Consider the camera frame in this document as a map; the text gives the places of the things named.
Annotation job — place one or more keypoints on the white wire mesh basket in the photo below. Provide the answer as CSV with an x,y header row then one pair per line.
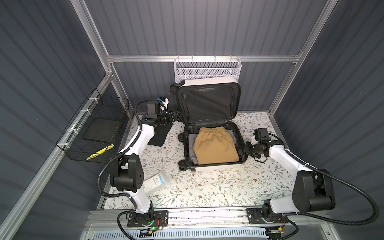
x,y
202,68

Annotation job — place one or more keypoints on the white hard-shell suitcase black lining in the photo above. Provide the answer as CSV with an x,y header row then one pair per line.
x,y
210,103

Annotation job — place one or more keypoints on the tan shorts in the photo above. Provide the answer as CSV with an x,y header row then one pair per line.
x,y
215,145

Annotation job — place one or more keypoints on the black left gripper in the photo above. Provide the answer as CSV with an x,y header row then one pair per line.
x,y
177,117

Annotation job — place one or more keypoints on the white packet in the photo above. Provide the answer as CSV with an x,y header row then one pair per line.
x,y
157,182

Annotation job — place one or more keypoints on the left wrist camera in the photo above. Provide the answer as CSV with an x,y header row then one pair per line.
x,y
163,102

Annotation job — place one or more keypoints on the black wire mesh basket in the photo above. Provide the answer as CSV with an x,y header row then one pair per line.
x,y
105,106

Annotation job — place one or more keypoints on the floral table mat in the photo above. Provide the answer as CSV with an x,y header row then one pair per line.
x,y
245,184

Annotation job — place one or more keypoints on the black t-shirt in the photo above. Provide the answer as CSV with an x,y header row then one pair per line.
x,y
160,136

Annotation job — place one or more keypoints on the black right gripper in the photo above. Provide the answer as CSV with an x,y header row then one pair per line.
x,y
246,148

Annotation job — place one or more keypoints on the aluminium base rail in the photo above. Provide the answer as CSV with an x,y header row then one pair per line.
x,y
216,223

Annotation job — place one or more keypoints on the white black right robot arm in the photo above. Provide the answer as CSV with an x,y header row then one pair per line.
x,y
312,191

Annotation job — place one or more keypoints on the black pad in basket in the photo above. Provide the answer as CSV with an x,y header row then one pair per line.
x,y
101,130

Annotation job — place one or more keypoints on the yellow black striped item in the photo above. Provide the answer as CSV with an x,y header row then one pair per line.
x,y
100,152

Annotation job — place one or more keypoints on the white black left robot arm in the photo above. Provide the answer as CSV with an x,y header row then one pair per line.
x,y
127,174

